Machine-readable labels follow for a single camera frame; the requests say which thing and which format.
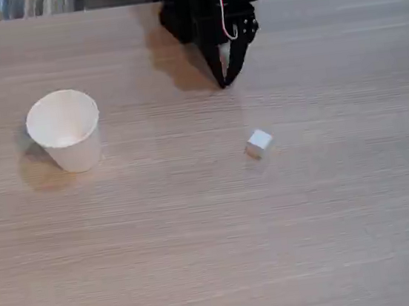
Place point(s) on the white paper cup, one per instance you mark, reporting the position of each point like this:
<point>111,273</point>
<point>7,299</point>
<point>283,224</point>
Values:
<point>74,154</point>

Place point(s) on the white cube block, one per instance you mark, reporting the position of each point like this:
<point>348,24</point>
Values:
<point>259,144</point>

